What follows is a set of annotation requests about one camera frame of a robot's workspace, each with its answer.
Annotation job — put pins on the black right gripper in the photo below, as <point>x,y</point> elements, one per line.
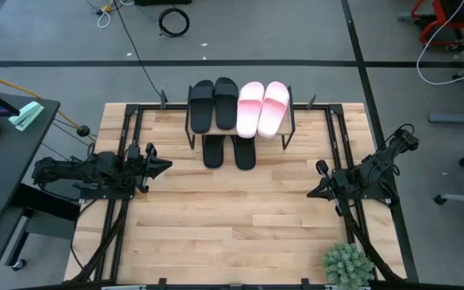
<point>340,185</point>

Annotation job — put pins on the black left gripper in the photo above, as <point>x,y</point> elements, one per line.
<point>139,173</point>

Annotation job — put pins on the black slide slipper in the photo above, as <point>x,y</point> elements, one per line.
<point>226,104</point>
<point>201,106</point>

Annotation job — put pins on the pink slide slipper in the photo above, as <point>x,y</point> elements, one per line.
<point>274,110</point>
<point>249,113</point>

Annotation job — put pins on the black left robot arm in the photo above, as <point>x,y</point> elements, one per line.
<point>75,171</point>

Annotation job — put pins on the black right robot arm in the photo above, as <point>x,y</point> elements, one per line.
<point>377,169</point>

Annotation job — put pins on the green artificial plant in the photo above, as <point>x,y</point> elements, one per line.
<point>348,268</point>

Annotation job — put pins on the black round knob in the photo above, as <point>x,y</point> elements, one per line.
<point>83,131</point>

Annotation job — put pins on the mint green stapler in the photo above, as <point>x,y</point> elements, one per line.
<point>26,114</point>

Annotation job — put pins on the black desk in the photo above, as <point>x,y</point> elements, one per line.
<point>14,161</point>

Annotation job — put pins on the grey desk foot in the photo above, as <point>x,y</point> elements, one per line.
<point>457,118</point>

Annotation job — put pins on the red and black cart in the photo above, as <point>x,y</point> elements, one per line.
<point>457,10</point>

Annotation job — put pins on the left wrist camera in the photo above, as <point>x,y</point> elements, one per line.
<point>150,150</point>

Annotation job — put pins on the black metal table frame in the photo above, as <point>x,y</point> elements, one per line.
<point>175,106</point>

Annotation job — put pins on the wooden shelf with black frame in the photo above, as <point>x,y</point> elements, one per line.
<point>228,132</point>

